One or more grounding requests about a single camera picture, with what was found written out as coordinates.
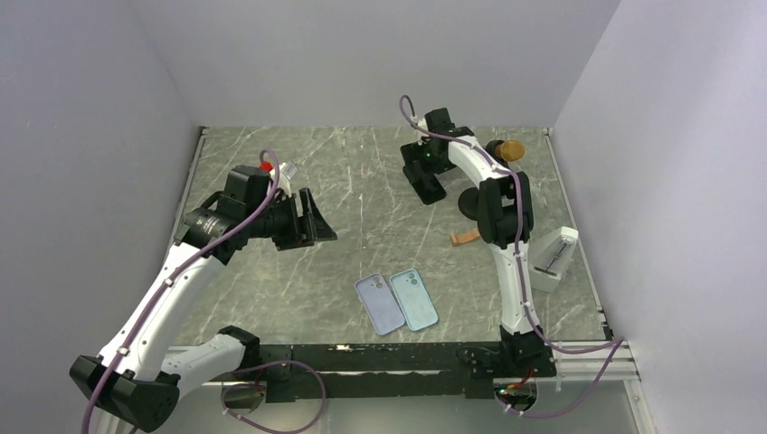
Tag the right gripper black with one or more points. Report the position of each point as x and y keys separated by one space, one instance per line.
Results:
x=412 y=153

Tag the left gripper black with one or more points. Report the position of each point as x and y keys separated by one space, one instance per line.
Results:
x=318 y=230

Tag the phone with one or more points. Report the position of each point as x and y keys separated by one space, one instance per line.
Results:
x=380 y=304
x=413 y=299

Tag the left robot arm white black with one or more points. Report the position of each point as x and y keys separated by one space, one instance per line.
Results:
x=134 y=377

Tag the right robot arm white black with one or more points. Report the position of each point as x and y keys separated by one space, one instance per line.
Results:
x=500 y=204

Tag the white phone stand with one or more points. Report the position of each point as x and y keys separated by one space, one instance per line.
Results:
x=550 y=257

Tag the small brown wooden block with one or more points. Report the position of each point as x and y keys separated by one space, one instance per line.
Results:
x=459 y=239

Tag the wooden microphone on black stand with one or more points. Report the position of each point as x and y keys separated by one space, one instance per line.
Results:
x=502 y=152

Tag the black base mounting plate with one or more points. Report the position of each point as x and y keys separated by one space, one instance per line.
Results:
x=472 y=370

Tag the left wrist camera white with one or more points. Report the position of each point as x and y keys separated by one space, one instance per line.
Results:
x=286 y=172

